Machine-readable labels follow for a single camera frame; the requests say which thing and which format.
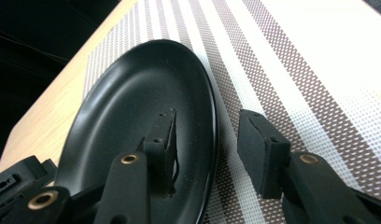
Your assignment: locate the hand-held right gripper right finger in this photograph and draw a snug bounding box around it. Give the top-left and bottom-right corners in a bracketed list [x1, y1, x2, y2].
[236, 108, 381, 224]

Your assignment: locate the striped woven placemat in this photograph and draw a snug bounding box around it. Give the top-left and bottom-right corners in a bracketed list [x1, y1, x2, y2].
[82, 0, 381, 224]

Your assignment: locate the black plate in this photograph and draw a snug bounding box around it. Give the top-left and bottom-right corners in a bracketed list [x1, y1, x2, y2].
[53, 38, 219, 224]

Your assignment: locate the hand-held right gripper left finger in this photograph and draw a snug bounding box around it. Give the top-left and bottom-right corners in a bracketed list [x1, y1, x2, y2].
[92, 107, 177, 224]

